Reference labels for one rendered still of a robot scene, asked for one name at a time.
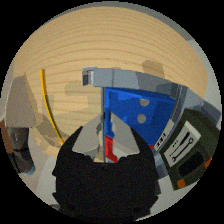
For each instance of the red open bin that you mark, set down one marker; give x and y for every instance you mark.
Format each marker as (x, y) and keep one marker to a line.
(108, 149)

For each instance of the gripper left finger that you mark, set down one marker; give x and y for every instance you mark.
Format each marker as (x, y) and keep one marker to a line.
(84, 141)

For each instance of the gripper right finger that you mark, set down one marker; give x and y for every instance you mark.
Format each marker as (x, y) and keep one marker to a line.
(127, 142)

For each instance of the grey round disc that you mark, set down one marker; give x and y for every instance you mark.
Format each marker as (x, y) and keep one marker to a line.
(141, 118)
(144, 102)

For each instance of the yellow narrow bar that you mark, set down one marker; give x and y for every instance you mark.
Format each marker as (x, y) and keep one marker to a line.
(47, 104)

